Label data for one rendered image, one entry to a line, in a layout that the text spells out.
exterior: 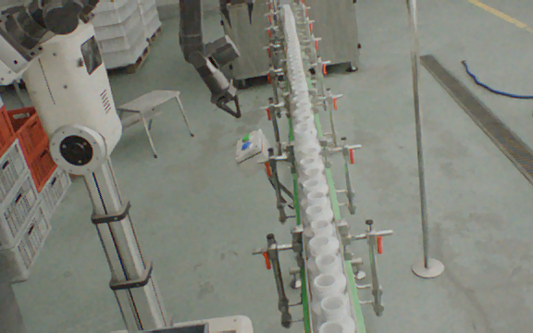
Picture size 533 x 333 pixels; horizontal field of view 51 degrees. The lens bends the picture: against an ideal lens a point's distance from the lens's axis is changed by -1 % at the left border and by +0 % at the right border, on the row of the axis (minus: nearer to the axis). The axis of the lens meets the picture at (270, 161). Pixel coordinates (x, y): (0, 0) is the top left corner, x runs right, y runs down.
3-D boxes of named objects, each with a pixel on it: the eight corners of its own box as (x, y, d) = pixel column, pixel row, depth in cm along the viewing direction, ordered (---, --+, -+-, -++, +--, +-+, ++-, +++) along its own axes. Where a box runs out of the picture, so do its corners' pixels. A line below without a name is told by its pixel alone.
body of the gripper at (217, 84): (235, 83, 166) (221, 62, 164) (232, 94, 157) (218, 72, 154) (216, 93, 168) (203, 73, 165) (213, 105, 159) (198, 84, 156)
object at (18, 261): (27, 280, 326) (13, 249, 316) (-44, 294, 325) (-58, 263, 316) (53, 227, 381) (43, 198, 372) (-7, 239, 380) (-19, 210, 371)
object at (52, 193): (49, 222, 389) (39, 194, 380) (-8, 232, 390) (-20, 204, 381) (73, 182, 444) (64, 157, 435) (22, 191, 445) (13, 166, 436)
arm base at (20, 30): (42, 54, 141) (4, 16, 137) (63, 33, 139) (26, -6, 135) (28, 63, 133) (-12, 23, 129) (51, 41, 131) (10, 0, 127)
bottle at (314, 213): (337, 265, 122) (327, 200, 116) (341, 282, 117) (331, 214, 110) (309, 270, 123) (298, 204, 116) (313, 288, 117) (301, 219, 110)
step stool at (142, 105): (148, 129, 530) (137, 87, 513) (194, 136, 494) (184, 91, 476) (109, 149, 498) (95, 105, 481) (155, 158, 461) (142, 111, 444)
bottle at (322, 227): (350, 297, 112) (340, 227, 106) (322, 306, 111) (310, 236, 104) (339, 280, 118) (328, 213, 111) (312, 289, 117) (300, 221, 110)
